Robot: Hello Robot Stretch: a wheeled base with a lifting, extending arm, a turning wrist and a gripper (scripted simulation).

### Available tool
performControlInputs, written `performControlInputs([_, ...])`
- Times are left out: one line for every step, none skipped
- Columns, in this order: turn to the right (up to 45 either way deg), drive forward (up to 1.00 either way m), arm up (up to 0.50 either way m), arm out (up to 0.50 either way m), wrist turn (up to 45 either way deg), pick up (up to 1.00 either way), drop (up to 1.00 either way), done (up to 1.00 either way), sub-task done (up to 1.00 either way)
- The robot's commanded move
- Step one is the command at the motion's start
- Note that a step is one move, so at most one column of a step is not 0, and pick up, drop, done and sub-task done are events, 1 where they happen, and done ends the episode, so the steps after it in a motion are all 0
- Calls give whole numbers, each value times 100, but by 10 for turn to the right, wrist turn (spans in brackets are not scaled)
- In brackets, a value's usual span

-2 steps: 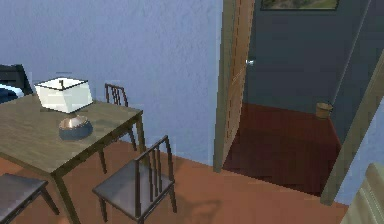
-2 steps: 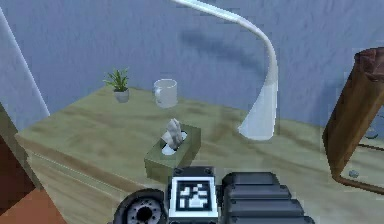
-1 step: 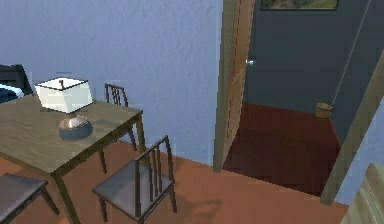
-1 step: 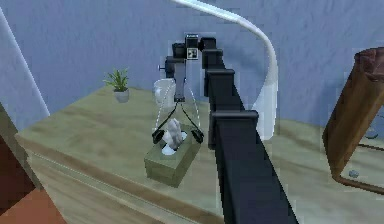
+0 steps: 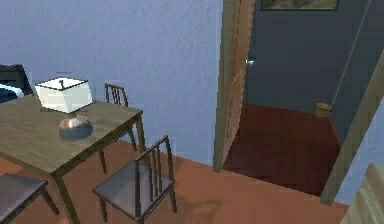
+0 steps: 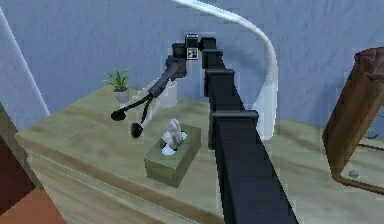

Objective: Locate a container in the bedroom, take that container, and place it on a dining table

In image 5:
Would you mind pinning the olive wooden dining table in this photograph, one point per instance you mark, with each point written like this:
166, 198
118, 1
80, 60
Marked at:
30, 133

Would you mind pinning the brown wooden room door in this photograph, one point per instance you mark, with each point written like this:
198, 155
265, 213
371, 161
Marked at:
237, 80

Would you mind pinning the dark slatted wooden chair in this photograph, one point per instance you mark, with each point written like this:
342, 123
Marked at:
116, 95
16, 193
133, 186

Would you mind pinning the white shade table lamp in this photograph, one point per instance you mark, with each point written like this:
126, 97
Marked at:
68, 100

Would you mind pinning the small wooden bin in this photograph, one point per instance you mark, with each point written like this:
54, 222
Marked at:
323, 110

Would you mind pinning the framed landscape picture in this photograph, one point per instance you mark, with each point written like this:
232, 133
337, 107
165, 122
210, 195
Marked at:
299, 4

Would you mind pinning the white blue pillow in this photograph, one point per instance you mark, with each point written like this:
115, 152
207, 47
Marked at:
8, 93

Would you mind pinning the pale green furniture corner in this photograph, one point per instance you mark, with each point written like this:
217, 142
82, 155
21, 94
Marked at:
366, 200

